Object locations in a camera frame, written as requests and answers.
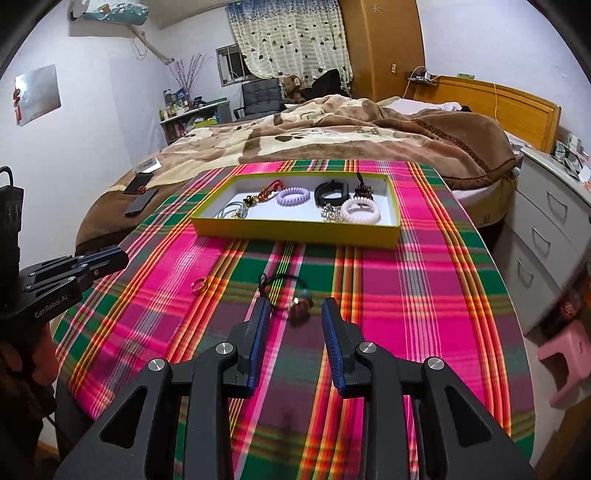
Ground black and gold hair tie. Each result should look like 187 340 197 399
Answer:
233 195 260 219

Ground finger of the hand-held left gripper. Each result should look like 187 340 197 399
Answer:
23 251 130 297
32 248 124 276

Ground person's left forearm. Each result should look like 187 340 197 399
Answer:
0 323 58 462

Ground plaid tablecloth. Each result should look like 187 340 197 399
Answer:
51 159 536 480

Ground power strip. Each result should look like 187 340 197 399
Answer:
406 67 439 86

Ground black wristband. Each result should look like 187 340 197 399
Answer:
315 180 350 207

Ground brown teddy bear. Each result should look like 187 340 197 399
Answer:
281 74 308 104

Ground cluttered white shelf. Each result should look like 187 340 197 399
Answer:
159 99 232 148

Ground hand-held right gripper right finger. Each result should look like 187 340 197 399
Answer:
322 296 539 480

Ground silver wall poster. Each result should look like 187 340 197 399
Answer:
13 65 62 126

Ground dark beaded tassel bracelet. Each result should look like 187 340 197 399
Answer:
353 173 375 199

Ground brown patterned blanket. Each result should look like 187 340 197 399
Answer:
74 95 525 254

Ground purple cord flower hair tie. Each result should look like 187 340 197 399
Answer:
216 199 250 221

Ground window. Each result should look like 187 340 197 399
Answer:
216 45 250 88

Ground wooden wardrobe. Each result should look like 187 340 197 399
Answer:
339 0 426 102

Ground white nightstand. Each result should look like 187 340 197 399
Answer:
503 145 591 335

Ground black chair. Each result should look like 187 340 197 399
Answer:
233 78 287 121

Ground white coil hair tie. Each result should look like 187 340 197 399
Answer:
341 198 382 225

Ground heart print curtain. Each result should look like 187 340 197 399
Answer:
226 0 354 84

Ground white bed sheet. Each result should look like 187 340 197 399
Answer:
383 97 462 114

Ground red and gold hair clip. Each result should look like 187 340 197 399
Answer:
256 180 284 202

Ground yellow shallow cardboard box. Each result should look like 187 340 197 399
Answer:
190 173 402 248

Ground clutter on nightstand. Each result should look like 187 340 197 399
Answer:
554 134 591 185

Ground purple flower branches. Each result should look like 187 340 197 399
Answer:
168 53 213 93

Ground dark cloth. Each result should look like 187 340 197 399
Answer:
305 69 354 100

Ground black cord bead pendant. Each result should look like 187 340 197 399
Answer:
259 272 317 326

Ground wooden bed headboard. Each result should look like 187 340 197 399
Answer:
402 76 561 155

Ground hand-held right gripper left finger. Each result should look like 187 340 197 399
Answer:
53 296 272 480

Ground purple coil hair tie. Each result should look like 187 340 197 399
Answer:
276 187 309 207

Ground air conditioner pipe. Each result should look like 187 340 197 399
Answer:
127 21 175 65

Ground black phone with charm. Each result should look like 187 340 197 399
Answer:
124 172 153 195

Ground pink plastic stool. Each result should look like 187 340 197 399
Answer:
537 320 591 409

